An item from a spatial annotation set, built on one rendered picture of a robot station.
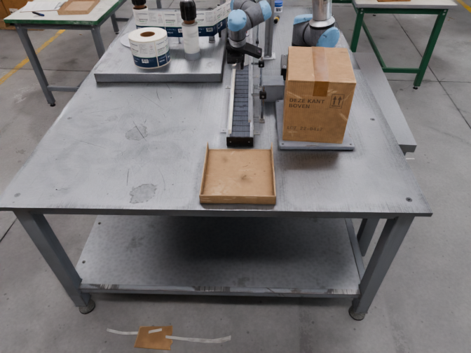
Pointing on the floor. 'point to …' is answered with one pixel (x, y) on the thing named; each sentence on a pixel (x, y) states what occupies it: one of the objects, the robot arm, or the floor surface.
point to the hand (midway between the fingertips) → (242, 68)
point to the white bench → (78, 21)
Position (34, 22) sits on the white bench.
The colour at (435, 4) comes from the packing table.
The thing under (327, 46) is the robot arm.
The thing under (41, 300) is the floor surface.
